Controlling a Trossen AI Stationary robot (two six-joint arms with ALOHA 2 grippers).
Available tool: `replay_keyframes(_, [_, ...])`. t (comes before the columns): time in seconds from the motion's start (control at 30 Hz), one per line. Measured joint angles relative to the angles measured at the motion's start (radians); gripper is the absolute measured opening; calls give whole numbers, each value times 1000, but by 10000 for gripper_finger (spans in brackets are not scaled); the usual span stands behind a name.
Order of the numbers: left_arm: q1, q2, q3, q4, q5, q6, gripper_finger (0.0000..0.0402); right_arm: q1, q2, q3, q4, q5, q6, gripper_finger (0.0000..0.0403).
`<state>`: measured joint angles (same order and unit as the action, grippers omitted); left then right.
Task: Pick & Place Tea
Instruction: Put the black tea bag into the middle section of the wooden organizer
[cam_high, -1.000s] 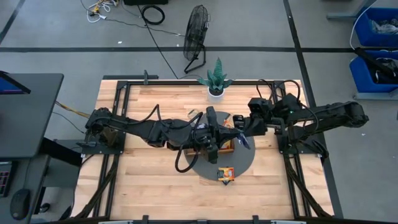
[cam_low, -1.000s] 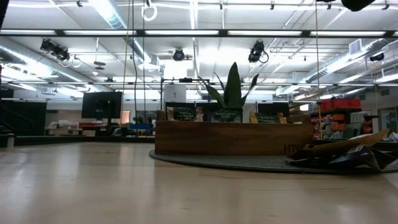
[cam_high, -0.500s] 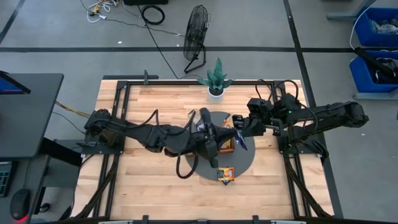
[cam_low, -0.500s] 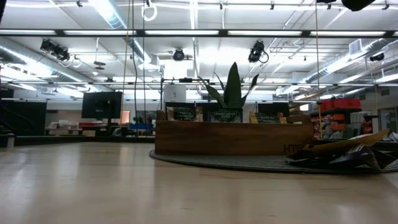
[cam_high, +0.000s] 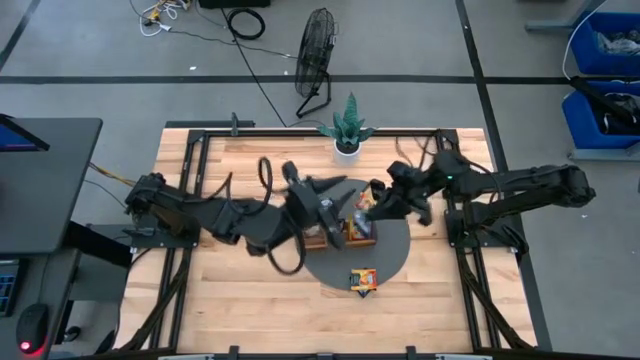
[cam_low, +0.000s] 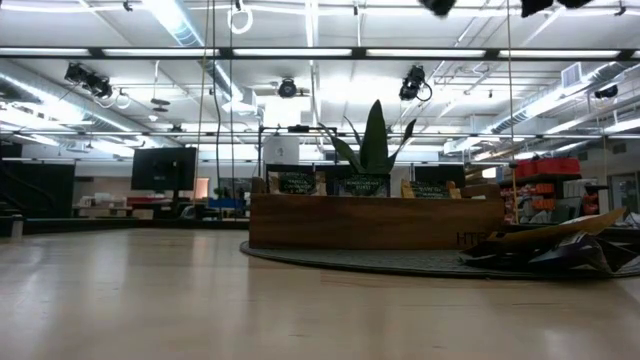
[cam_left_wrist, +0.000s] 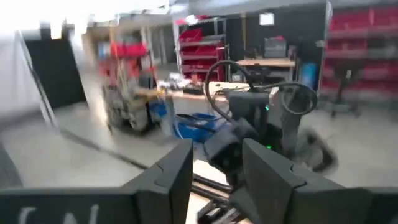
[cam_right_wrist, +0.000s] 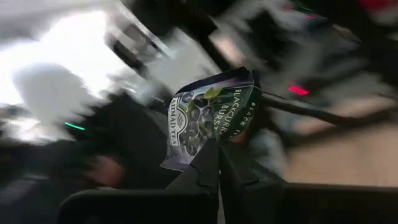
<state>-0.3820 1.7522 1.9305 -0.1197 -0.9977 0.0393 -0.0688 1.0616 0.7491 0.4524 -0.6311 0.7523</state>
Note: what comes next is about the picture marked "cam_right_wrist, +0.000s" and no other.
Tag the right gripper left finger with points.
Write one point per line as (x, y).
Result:
(208, 168)

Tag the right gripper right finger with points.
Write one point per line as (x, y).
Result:
(242, 186)

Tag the dark blue tea packet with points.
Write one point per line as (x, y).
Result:
(202, 118)

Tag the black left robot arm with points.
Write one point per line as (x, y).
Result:
(118, 140)

